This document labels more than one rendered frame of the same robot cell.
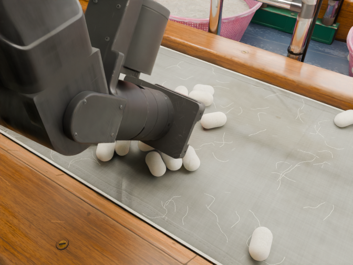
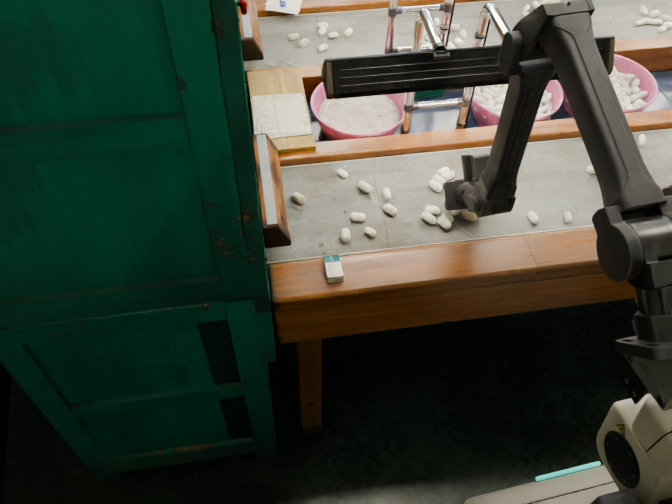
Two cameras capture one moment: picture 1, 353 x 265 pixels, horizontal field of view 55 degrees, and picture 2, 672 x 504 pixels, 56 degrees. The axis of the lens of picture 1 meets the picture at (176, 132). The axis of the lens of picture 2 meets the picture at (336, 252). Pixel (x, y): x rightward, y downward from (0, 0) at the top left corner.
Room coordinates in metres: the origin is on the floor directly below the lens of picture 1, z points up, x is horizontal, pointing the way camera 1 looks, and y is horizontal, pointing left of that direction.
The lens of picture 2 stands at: (-0.25, 0.95, 1.88)
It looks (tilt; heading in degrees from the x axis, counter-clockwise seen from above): 52 degrees down; 316
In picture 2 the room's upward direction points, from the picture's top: 2 degrees clockwise
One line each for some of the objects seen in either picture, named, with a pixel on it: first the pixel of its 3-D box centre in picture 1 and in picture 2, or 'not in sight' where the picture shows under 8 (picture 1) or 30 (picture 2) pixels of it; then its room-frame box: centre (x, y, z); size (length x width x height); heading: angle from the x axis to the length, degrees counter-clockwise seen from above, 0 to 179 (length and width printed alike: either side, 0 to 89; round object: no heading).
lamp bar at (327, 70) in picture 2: not in sight; (470, 62); (0.39, -0.04, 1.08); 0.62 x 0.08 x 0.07; 57
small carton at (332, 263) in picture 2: not in sight; (333, 268); (0.35, 0.38, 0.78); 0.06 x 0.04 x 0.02; 147
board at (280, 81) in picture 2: not in sight; (279, 108); (0.84, 0.13, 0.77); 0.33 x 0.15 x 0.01; 147
